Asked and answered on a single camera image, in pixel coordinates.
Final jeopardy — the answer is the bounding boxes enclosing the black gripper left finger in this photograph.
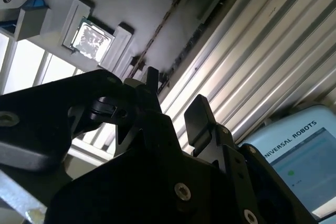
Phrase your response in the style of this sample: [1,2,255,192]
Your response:
[0,66,197,210]

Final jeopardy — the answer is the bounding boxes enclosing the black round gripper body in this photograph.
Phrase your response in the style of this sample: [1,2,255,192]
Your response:
[46,126,237,224]

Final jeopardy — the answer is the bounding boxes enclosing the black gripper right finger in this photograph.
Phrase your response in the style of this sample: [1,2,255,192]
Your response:
[183,93,317,224]

